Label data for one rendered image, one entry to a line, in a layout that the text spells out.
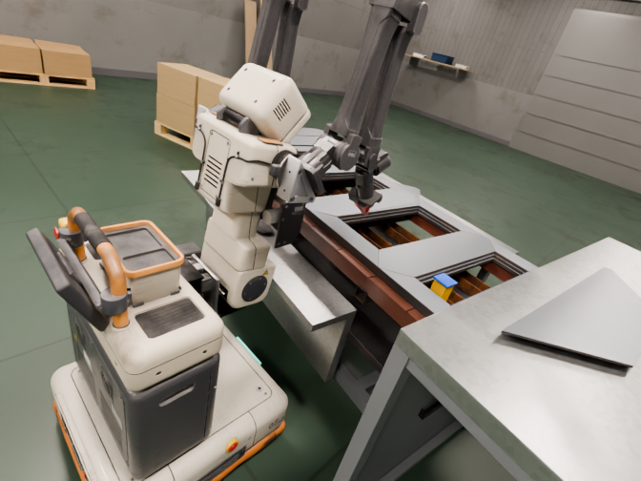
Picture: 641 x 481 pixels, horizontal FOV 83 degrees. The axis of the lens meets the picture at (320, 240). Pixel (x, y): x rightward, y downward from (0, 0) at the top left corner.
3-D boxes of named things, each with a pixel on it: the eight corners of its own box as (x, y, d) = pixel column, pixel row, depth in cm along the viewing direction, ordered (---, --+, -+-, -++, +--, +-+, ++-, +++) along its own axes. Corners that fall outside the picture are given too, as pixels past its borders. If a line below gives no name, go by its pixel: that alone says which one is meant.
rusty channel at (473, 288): (305, 169, 252) (307, 162, 249) (533, 329, 146) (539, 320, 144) (296, 169, 247) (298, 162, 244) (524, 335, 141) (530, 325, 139)
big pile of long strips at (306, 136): (323, 135, 296) (325, 128, 293) (355, 154, 270) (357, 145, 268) (233, 132, 248) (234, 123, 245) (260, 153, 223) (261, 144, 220)
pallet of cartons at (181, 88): (213, 126, 528) (217, 65, 488) (285, 159, 471) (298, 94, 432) (151, 131, 452) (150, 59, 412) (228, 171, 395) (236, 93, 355)
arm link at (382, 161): (347, 147, 110) (369, 157, 106) (373, 130, 115) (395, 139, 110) (350, 178, 119) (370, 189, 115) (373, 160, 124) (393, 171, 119)
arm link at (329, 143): (308, 148, 96) (321, 156, 93) (334, 125, 99) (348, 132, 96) (317, 172, 104) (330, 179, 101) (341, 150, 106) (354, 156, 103)
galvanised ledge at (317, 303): (215, 175, 216) (216, 170, 214) (354, 316, 133) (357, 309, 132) (180, 176, 204) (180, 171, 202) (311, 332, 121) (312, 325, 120)
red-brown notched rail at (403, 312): (226, 158, 210) (227, 148, 207) (452, 362, 107) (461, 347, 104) (219, 158, 207) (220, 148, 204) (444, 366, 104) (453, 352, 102)
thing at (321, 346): (211, 225, 233) (215, 175, 216) (332, 379, 150) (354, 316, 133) (204, 226, 230) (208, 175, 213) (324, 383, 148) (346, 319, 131)
